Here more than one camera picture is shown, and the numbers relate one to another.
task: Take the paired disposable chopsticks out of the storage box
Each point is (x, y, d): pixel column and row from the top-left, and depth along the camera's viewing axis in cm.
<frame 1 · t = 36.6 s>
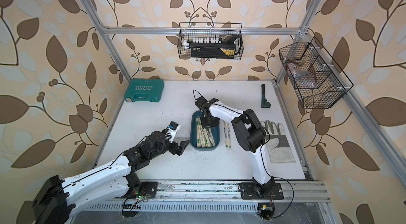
left hand: (182, 136, 79), fingers open
right hand: (208, 125, 96), fingers closed
teal plastic storage box: (215, 130, 96), on the table
green plastic tool case: (144, 89, 112), point 5 cm above the table
white grey work glove: (278, 143, 90), on the table
wrapped chopsticks in box: (205, 138, 93), on the table

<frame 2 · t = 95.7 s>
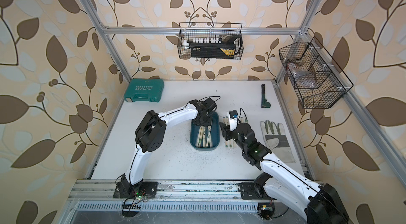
left hand: (208, 124, 94), fingers closed
right hand: (224, 121, 81), fingers open
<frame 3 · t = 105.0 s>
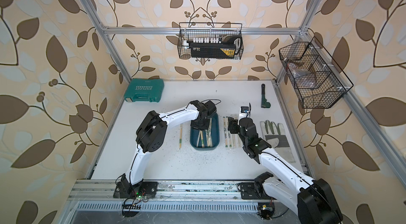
left hand: (204, 129, 93), fingers closed
right hand: (234, 118, 84), fingers open
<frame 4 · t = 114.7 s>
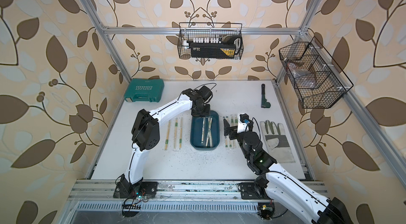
left hand: (208, 115, 91), fingers closed
right hand: (233, 118, 78), fingers open
wrapped chopsticks pair: (175, 133, 95), on the table
wrapped chopsticks pair 2: (180, 132, 96), on the table
